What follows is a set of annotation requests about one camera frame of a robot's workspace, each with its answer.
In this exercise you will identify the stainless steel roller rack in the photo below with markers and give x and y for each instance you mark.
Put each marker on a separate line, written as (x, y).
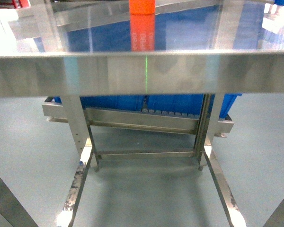
(80, 121)

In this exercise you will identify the blue bin front right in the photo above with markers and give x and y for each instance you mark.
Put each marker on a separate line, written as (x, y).
(187, 104)

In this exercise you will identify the blue bin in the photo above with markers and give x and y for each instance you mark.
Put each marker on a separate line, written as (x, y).
(123, 102)
(187, 104)

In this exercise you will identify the blue bin front left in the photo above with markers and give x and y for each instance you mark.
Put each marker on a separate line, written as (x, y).
(123, 102)

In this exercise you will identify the orange cylindrical capacitor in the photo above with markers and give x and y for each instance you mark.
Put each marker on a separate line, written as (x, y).
(142, 7)

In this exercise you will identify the stainless steel table frame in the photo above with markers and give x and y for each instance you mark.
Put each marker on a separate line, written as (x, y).
(73, 49)

